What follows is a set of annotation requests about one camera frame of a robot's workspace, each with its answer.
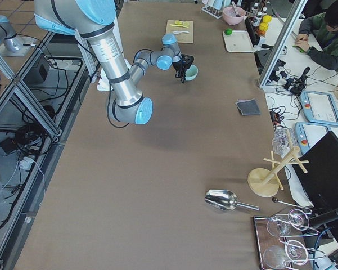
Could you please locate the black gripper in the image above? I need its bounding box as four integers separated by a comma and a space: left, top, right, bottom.
173, 55, 190, 83

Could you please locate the white ceramic spoon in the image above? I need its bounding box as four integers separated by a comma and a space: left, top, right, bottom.
172, 30, 190, 35

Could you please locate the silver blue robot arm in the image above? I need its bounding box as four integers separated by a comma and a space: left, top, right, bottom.
34, 0, 194, 124

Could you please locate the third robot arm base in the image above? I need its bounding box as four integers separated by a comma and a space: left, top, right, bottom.
0, 15, 35, 57

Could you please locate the light green ceramic bowl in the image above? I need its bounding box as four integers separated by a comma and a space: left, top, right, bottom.
185, 64, 199, 81

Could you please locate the pink bowl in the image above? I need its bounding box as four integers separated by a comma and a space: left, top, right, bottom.
223, 6, 246, 25

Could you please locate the wooden cutting board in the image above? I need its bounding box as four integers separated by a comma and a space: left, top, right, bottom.
165, 20, 194, 43

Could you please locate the yellow lemon slice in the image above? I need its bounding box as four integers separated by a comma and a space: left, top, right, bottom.
169, 20, 190, 28

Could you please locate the green lime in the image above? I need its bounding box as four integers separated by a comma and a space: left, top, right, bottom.
225, 28, 233, 35

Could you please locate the white tray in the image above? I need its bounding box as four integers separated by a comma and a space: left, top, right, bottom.
222, 30, 254, 53

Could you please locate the grey folded cloth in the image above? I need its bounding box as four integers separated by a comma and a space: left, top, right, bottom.
236, 99, 261, 116

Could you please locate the clear plastic container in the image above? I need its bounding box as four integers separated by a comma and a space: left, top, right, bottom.
272, 128, 297, 156

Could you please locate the metal scoop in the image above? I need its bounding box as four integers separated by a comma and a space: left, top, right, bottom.
205, 189, 260, 211

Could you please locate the wooden mug tree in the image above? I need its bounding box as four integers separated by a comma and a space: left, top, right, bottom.
247, 129, 309, 197

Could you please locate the blue teach pendant lower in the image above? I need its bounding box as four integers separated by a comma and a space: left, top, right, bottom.
295, 121, 331, 155

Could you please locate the blue teach pendant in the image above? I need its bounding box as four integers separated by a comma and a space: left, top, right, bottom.
300, 91, 338, 127
295, 121, 331, 155

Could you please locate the blue teach pendant upper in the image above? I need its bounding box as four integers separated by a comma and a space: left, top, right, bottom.
300, 91, 338, 127

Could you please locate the seated person green jacket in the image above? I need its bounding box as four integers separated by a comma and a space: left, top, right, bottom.
295, 1, 338, 72

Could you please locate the black monitor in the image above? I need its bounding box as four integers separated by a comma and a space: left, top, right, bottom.
293, 131, 338, 209

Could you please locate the wine glass upper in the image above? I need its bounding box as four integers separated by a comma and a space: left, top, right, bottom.
287, 209, 309, 231

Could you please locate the wine glass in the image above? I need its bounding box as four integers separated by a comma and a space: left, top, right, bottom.
287, 209, 309, 231
285, 239, 309, 266

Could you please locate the metal glass rack tray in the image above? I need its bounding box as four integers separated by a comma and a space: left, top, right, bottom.
253, 208, 326, 269

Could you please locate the wine glass lower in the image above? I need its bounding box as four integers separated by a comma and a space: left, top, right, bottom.
285, 239, 309, 266

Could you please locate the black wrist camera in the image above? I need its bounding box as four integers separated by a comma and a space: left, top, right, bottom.
183, 55, 194, 66

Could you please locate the aluminium frame post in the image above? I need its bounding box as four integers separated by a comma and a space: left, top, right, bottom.
258, 0, 307, 88

